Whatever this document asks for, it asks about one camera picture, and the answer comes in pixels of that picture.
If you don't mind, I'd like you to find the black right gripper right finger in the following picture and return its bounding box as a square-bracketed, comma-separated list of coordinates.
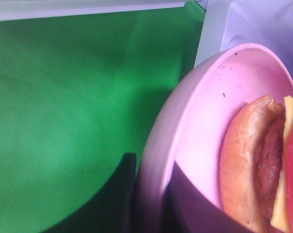
[160, 163, 250, 233]

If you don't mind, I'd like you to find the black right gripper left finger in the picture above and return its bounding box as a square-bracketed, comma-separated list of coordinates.
[44, 152, 137, 233]

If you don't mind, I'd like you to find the pink round plate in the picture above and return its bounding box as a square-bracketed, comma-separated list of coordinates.
[134, 43, 293, 233]

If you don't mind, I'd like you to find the burger with lettuce tomato cheese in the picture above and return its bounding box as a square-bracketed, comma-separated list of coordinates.
[219, 96, 293, 233]

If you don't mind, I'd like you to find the white microwave door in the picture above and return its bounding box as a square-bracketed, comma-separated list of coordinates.
[0, 0, 187, 21]

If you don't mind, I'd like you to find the white microwave oven body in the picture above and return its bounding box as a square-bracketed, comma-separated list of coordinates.
[195, 0, 293, 78]

